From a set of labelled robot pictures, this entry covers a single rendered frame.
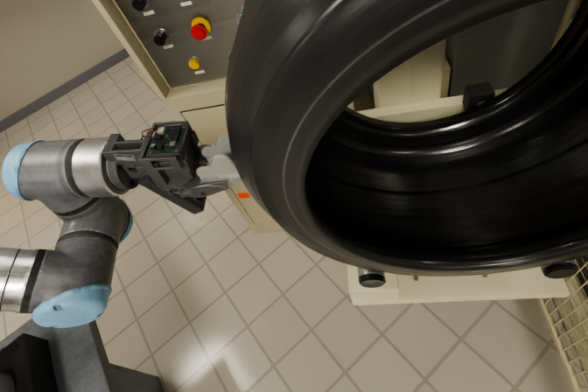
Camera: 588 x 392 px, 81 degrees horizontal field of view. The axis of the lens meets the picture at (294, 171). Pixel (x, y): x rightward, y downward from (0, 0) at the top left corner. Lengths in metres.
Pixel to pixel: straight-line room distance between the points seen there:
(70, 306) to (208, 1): 0.75
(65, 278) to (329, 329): 1.13
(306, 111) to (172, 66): 0.90
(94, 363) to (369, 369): 0.92
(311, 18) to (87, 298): 0.49
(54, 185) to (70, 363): 0.72
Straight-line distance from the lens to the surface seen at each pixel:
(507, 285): 0.75
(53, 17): 3.74
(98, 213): 0.66
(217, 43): 1.05
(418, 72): 0.74
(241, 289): 1.70
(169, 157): 0.47
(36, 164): 0.61
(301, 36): 0.25
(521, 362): 1.56
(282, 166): 0.32
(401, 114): 0.78
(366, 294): 0.67
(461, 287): 0.73
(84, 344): 1.22
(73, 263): 0.61
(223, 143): 0.50
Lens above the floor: 1.48
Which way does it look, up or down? 49 degrees down
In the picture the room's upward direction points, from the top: 21 degrees counter-clockwise
